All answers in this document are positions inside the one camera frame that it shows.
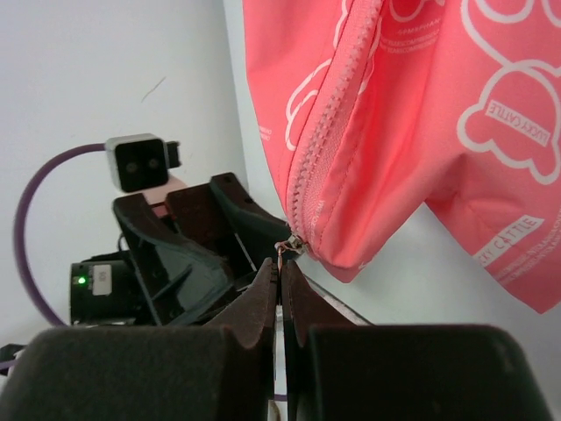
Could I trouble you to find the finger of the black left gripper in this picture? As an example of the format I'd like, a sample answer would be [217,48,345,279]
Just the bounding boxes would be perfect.
[166,173,290,281]
[112,194,234,326]

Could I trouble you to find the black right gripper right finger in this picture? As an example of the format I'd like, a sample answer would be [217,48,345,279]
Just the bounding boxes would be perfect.
[281,261,552,420]

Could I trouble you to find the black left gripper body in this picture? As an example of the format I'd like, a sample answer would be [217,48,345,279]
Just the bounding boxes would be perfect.
[69,250,152,325]

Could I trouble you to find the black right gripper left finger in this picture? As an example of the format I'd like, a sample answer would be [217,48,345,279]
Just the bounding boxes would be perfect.
[1,259,277,420]

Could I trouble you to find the metal zipper pull ring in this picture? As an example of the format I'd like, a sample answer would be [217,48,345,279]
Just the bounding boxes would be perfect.
[273,235,310,269]

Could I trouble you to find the pink hooded jacket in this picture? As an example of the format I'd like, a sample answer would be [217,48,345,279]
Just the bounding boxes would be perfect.
[242,1,560,313]

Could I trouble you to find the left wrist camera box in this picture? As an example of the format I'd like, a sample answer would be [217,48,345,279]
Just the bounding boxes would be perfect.
[104,133,181,193]

